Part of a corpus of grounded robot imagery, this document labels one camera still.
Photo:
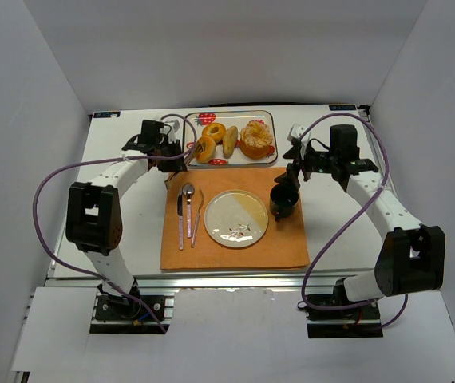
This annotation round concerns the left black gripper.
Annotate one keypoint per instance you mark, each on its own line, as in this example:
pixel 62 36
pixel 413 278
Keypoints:
pixel 176 158

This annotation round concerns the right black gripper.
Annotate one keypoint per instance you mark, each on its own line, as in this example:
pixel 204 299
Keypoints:
pixel 296 164

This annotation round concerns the golden bagel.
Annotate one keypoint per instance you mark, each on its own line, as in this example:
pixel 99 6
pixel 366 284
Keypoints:
pixel 211 144

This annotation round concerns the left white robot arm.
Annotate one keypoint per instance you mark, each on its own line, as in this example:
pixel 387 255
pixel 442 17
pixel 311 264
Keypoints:
pixel 94 221

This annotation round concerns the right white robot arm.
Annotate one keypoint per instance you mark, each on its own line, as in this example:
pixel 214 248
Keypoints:
pixel 413 254

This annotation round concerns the sugar topped round bread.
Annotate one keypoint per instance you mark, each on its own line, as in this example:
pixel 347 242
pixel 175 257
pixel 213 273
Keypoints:
pixel 255 140

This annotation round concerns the elongated bread roll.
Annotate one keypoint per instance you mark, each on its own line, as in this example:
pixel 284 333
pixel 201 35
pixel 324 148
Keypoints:
pixel 229 141

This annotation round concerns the black cup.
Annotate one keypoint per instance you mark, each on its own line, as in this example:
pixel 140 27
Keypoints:
pixel 282 207

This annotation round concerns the round white yellow plate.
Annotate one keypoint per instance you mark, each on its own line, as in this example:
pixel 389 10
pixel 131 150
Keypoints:
pixel 236 219

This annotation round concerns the orange cloth placemat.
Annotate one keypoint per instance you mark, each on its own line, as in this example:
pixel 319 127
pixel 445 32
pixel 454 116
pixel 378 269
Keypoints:
pixel 284 246

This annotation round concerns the strawberry pattern rectangular tray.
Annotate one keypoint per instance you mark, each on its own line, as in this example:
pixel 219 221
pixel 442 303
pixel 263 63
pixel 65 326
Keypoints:
pixel 215 124

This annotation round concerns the right table label sticker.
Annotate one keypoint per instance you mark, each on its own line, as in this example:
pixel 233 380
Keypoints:
pixel 342 107

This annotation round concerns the table label sticker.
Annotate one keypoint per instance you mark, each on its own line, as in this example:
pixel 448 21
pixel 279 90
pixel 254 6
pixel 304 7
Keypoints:
pixel 106 114
pixel 342 107

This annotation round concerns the left table label sticker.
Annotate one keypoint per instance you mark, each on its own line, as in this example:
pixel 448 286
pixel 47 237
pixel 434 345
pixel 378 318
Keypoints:
pixel 106 114

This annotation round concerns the table knife pink handle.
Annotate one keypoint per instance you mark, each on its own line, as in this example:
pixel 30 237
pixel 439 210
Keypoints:
pixel 179 209

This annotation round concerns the spoon pink handle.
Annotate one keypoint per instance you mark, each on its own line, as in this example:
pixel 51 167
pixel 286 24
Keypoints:
pixel 188 191

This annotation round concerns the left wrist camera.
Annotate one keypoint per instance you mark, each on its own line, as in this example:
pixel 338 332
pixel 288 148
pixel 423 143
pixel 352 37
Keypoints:
pixel 170 128

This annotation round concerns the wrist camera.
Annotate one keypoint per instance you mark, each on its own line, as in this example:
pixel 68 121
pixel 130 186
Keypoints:
pixel 170 128
pixel 299 136

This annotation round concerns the fork pink handle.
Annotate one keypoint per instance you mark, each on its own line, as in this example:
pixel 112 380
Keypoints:
pixel 197 220

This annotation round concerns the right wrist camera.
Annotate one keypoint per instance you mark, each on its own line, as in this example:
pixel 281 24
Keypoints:
pixel 299 136

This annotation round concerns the aluminium table frame rail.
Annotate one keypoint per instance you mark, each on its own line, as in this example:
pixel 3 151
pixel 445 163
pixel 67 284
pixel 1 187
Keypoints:
pixel 167 285

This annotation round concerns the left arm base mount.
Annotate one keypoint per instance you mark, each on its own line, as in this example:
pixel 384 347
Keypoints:
pixel 122 316

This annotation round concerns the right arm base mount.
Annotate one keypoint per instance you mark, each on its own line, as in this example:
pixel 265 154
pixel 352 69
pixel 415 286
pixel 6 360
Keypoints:
pixel 332 323

